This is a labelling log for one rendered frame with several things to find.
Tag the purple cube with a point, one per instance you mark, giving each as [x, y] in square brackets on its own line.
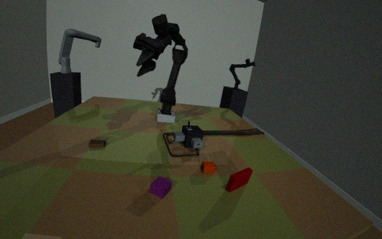
[160, 187]

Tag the small orange block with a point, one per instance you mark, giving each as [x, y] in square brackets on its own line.
[208, 167]

